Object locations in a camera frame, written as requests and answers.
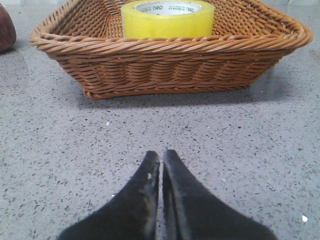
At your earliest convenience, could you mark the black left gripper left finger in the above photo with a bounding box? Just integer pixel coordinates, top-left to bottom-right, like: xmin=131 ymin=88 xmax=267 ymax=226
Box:
xmin=58 ymin=151 xmax=160 ymax=240

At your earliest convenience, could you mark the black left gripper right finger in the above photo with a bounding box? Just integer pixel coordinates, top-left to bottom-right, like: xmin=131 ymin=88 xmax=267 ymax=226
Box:
xmin=162 ymin=149 xmax=277 ymax=240

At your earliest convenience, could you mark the yellow packing tape roll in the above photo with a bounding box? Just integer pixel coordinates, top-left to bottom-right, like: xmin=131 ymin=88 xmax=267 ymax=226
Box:
xmin=120 ymin=0 xmax=216 ymax=39

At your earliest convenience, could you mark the brown wicker basket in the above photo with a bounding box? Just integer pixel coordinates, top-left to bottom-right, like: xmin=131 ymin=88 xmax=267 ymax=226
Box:
xmin=30 ymin=0 xmax=313 ymax=100

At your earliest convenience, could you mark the dark red round object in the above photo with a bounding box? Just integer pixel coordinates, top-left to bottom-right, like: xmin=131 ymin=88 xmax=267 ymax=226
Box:
xmin=0 ymin=4 xmax=17 ymax=53

